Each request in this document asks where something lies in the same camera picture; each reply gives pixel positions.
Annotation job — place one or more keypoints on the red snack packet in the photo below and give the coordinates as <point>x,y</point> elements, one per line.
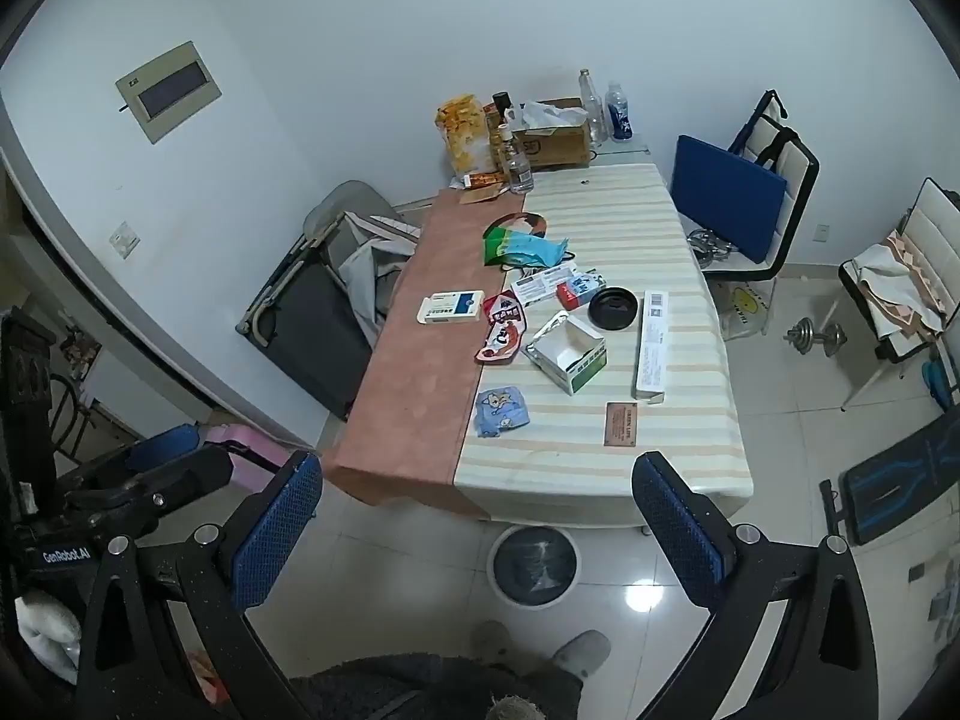
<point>501,330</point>

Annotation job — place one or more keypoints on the black round bowl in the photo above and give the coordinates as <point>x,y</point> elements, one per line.
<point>613,307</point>

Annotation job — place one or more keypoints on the brown tablecloth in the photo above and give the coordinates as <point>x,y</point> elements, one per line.
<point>420,390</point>

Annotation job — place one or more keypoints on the yellow chips bag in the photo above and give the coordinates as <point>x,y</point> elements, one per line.
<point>463,135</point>

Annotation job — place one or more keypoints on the black and blue fitness board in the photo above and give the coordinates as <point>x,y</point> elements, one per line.
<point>896,480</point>

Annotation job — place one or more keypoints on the tall clear glass bottle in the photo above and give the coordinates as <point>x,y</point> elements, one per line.
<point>591,109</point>

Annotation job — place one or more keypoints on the white and black chair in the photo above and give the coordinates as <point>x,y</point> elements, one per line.
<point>930,225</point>
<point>795,165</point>

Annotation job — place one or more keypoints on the long white box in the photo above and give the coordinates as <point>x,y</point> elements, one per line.
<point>651,345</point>

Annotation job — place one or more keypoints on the metal weight plates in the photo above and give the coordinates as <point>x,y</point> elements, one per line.
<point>711,246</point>

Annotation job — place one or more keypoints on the calico cat shaped mat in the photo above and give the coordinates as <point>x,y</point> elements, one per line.
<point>525,221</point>

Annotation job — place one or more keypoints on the blue label water bottle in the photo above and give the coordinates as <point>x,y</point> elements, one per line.
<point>619,114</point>

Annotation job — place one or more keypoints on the yellow smiley plastic bag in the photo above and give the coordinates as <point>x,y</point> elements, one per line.
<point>746,307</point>

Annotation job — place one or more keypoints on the grey slipper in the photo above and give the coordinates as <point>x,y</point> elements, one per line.
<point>583,652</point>
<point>491,641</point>

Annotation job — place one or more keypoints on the open white and green box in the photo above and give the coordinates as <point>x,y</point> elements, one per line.
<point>570,360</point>

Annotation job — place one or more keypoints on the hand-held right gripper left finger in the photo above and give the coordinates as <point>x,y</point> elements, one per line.
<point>277,525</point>

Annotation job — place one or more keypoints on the wall socket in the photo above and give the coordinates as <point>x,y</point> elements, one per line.
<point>821,232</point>

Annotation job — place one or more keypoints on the blue cartoon packet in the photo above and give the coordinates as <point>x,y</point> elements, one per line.
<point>502,411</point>

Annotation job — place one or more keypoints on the person's left forearm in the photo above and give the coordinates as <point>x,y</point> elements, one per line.
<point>45,634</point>

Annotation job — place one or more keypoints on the dark lidded jar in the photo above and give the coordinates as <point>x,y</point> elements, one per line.
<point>501,102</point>

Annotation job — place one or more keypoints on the beige electrical panel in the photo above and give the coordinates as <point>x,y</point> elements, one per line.
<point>169,90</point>

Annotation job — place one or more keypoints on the white cloth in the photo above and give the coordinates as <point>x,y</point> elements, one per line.
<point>375,262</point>

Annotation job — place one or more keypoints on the flat white paper box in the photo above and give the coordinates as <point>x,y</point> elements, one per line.
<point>536,286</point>

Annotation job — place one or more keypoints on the clear liquor bottle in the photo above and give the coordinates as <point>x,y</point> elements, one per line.
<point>519,165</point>

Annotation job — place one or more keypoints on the red and blue small box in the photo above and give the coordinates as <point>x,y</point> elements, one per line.
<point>581,291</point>

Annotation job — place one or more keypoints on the white plastic bag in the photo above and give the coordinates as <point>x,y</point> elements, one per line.
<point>547,114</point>

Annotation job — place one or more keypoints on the beige cloth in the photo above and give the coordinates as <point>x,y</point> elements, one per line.
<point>900,285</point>

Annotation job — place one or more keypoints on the white and blue medicine box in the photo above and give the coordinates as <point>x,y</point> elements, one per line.
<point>451,307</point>

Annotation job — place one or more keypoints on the pink plastic stool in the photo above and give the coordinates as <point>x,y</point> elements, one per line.
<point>247,454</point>

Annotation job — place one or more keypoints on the metal dumbbell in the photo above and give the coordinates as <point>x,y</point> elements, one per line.
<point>814,335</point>

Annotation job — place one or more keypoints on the cardboard box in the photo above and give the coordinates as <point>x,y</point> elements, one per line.
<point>559,146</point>

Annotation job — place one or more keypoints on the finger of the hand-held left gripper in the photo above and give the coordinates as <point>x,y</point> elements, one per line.
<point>165,480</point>
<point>169,444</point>

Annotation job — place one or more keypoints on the orange flat packet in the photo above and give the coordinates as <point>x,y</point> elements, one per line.
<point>484,179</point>

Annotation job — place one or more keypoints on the brown card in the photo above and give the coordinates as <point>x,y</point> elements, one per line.
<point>621,424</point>

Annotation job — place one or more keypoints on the round white trash bin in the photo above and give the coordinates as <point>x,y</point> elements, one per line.
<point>534,566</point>

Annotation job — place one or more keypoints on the green and blue snack bag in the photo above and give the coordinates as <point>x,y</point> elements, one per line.
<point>525,247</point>

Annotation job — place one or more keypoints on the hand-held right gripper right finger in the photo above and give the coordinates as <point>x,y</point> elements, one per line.
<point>675,525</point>

